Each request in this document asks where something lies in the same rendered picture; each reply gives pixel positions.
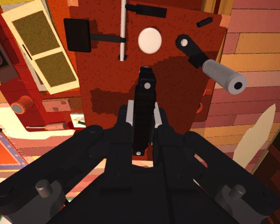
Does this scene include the white round button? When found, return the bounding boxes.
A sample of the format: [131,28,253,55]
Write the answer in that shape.
[137,27,163,54]

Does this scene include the small black block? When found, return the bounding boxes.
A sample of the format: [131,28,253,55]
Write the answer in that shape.
[196,16,214,28]

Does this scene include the red-brown leather stereo camera body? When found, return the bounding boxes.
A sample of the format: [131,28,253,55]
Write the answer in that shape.
[68,0,227,162]

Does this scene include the orange rug with patterned border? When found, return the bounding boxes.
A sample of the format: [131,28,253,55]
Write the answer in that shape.
[0,130,29,169]

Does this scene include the black flat bar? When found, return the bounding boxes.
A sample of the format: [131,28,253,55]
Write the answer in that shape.
[125,3,168,19]

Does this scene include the black lever with grey grip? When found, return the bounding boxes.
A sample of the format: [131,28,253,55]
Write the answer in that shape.
[176,34,248,95]

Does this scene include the cream paper sheet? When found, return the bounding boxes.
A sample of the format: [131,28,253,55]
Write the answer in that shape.
[0,104,76,141]

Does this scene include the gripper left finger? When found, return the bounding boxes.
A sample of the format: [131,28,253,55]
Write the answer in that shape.
[0,100,134,216]

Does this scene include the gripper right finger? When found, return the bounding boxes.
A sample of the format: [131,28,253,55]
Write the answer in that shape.
[151,101,280,220]

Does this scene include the white notepad with pencil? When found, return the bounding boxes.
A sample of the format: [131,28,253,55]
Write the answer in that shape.
[69,113,86,129]

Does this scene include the cream card with olive panels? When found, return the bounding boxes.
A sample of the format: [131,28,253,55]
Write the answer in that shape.
[1,0,80,95]

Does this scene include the white thin rod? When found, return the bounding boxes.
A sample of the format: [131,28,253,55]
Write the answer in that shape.
[118,0,128,62]

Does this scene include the black release rocker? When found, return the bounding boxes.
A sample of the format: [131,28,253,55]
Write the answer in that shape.
[63,18,127,53]

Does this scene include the orange thread spool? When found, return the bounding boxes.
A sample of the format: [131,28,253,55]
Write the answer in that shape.
[10,95,35,115]

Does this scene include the cream leaf-shaped piece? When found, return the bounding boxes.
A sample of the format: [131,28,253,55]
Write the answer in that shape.
[231,103,277,169]

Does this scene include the small brown flat box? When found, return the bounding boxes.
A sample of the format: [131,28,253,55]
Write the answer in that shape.
[41,98,74,113]

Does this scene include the screwdriver with tan handle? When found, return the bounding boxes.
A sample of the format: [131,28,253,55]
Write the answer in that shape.
[26,121,68,131]

